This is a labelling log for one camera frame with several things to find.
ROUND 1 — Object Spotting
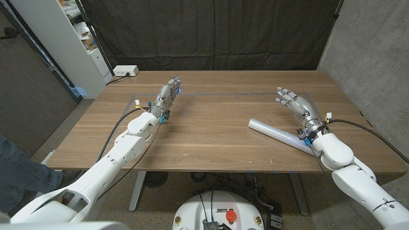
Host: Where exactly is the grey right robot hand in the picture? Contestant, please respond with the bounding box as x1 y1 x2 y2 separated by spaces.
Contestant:
276 86 330 141

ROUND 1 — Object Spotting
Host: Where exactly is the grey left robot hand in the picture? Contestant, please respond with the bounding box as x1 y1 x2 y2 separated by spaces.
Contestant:
148 75 182 124

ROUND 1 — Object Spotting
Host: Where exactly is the white plastic wrap roll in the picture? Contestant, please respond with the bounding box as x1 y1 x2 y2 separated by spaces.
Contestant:
248 118 316 157

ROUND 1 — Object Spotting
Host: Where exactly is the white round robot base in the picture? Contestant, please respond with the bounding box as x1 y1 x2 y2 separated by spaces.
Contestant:
172 190 265 230

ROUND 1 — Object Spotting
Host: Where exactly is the white power socket box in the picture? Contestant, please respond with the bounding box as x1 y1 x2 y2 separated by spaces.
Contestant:
112 65 139 77

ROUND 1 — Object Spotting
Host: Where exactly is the black fabric backdrop curtain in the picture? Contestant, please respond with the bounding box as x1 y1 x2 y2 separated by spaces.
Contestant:
79 0 344 72

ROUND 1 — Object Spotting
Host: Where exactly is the round black floor fan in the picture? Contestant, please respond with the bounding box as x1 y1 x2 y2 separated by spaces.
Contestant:
144 171 169 188

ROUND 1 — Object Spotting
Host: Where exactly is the white table leg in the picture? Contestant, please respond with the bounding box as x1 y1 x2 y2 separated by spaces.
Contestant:
128 171 147 212
289 173 310 217

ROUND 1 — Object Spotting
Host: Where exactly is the black backdrop stand pole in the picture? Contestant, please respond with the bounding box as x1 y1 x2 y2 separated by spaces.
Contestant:
332 0 345 20
75 0 115 77

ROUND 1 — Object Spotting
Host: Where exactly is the small cardboard box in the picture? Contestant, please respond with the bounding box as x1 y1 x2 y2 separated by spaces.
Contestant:
81 36 98 51

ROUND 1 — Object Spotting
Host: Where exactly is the black floor power strip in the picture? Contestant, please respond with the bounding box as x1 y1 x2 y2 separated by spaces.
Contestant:
266 204 284 230

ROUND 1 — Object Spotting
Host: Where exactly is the white shelf cabinet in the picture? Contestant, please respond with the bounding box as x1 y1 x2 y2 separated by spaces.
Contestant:
9 0 113 100

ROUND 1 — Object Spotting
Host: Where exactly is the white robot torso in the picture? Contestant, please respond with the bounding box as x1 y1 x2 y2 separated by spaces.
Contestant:
0 212 128 230

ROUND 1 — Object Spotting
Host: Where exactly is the person leg in jeans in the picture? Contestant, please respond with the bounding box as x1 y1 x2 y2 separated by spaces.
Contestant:
0 135 64 213

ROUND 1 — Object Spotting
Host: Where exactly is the black socket box cable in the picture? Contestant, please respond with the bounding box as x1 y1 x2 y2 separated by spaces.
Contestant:
105 72 130 86

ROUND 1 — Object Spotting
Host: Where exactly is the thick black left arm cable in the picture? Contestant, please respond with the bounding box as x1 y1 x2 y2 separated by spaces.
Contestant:
95 107 151 164

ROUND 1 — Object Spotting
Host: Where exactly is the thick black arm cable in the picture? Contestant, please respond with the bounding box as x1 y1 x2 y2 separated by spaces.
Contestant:
330 118 409 164
95 107 151 164

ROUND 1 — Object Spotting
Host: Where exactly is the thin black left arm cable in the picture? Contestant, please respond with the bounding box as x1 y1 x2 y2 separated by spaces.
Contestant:
97 123 162 202

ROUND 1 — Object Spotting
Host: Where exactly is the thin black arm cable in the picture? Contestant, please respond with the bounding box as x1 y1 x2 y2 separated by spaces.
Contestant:
308 145 376 230
97 123 162 202

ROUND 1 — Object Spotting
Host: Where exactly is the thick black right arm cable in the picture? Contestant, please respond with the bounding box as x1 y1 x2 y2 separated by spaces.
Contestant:
330 118 409 164

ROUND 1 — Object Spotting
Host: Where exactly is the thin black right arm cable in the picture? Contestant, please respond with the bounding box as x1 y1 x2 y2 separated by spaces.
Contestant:
308 145 376 230

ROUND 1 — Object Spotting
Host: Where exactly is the black door handle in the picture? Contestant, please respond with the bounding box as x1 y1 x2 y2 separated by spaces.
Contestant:
0 27 19 40

